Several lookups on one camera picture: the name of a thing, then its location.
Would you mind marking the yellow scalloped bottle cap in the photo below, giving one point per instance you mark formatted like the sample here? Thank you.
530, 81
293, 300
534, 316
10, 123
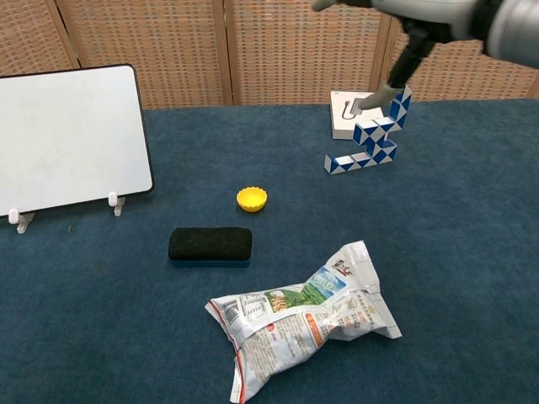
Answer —
252, 200

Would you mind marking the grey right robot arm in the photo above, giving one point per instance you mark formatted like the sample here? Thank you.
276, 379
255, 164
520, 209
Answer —
520, 29

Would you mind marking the white plastic board stand foot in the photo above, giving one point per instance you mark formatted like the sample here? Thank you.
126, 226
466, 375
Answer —
21, 221
115, 204

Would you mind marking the black felt blue-backed eraser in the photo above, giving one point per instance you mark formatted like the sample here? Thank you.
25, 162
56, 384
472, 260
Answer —
210, 244

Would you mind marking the white board with black frame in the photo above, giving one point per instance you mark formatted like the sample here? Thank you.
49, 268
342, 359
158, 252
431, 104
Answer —
71, 139

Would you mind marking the woven wooden screen panel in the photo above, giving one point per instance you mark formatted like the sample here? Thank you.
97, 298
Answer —
25, 33
160, 50
303, 54
471, 76

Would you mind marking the crumpled white snack bag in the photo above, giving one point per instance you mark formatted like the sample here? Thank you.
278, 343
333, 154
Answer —
295, 324

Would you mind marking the white product box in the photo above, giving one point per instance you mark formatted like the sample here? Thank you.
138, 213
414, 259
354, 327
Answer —
343, 124

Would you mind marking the blue white snake cube toy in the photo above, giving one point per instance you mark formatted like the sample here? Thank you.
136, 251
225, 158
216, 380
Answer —
375, 143

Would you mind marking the blue felt table cloth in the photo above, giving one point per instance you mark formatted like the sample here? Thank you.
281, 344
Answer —
126, 315

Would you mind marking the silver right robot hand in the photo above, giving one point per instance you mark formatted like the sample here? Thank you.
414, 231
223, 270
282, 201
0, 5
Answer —
442, 17

